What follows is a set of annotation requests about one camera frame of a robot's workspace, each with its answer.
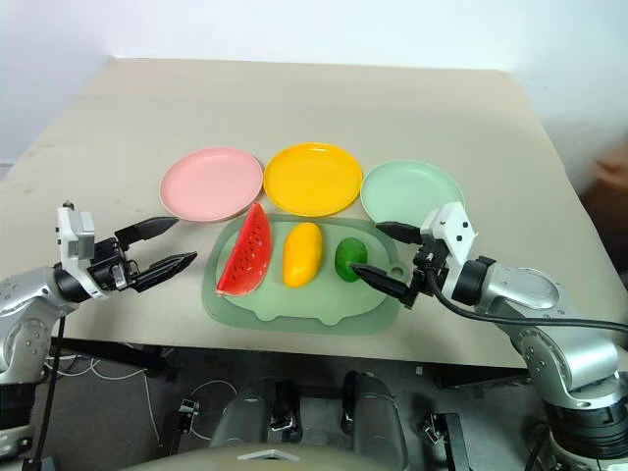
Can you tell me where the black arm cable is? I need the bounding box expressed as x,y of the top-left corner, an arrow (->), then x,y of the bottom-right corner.
31,313 -> 70,471
425,269 -> 628,336

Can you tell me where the white floor cable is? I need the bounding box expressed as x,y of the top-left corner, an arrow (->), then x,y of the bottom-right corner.
58,355 -> 166,448

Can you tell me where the dark rounded robot leg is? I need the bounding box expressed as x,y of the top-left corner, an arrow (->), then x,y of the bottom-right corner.
210,376 -> 301,450
341,371 -> 411,471

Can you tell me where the green silicone mat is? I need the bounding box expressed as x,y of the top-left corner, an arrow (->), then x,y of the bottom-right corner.
201,214 -> 406,337

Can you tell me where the yellow mango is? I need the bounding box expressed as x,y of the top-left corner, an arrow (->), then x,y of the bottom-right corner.
282,222 -> 324,288

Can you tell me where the blurred brown box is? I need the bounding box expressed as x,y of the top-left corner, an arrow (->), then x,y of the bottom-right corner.
581,146 -> 628,236

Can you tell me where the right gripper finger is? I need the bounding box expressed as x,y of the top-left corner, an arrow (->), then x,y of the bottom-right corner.
375,221 -> 423,245
348,263 -> 416,311

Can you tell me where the pink plate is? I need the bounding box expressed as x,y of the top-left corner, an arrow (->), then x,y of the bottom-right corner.
158,145 -> 265,222

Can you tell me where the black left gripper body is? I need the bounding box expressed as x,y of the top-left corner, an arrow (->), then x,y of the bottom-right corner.
89,236 -> 141,295

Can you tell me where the grey robot torso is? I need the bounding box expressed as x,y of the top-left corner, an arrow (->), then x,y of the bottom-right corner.
120,441 -> 398,471

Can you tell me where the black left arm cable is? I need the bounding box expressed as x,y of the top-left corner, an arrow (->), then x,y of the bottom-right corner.
31,313 -> 70,471

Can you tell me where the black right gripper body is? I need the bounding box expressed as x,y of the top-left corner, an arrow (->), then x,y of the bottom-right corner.
410,230 -> 455,300

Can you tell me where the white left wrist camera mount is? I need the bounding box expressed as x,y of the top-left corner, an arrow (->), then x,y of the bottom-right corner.
55,199 -> 109,300

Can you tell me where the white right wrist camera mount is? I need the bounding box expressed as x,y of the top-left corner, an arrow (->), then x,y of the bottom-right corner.
420,200 -> 480,290

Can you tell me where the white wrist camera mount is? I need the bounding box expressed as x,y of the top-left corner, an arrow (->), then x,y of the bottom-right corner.
55,199 -> 109,300
420,200 -> 480,290

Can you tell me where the toy green pepper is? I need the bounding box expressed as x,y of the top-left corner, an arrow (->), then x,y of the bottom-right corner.
334,236 -> 369,285

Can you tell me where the pale green plate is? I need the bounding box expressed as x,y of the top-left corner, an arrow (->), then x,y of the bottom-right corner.
360,157 -> 466,232

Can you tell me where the yellow plate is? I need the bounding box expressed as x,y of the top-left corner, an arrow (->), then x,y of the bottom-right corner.
263,141 -> 364,218

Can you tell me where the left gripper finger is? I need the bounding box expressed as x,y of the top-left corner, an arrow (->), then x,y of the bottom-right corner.
131,251 -> 199,294
114,217 -> 181,254

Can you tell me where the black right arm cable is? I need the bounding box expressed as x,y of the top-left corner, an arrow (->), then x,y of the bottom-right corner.
425,269 -> 628,336

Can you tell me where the red watermelon slice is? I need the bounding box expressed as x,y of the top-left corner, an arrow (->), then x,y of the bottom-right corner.
216,201 -> 273,298

